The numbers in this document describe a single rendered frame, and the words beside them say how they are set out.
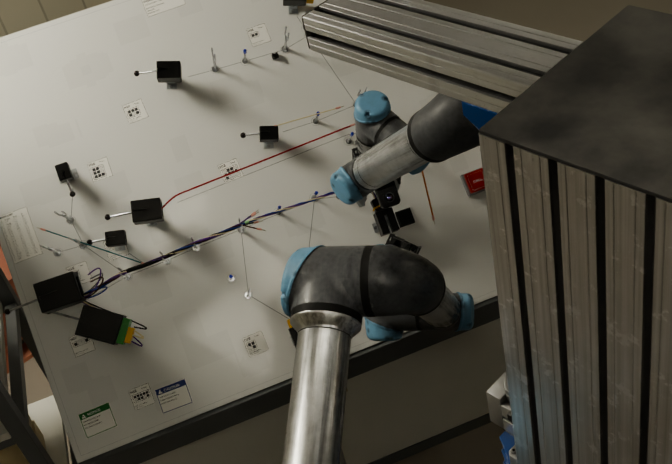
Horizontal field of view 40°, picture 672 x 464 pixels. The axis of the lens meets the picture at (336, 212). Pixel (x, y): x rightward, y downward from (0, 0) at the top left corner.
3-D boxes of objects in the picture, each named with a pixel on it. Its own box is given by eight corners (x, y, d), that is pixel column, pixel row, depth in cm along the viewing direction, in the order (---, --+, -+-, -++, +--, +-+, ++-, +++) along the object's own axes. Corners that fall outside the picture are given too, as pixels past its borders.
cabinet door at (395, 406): (530, 398, 257) (521, 299, 233) (349, 474, 250) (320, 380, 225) (526, 391, 259) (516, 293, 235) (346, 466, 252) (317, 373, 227)
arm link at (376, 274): (438, 236, 142) (475, 286, 188) (368, 238, 145) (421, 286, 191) (437, 311, 139) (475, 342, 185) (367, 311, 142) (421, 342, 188)
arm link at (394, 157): (467, 160, 142) (348, 218, 187) (515, 126, 146) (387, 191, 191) (426, 98, 141) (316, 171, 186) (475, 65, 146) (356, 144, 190)
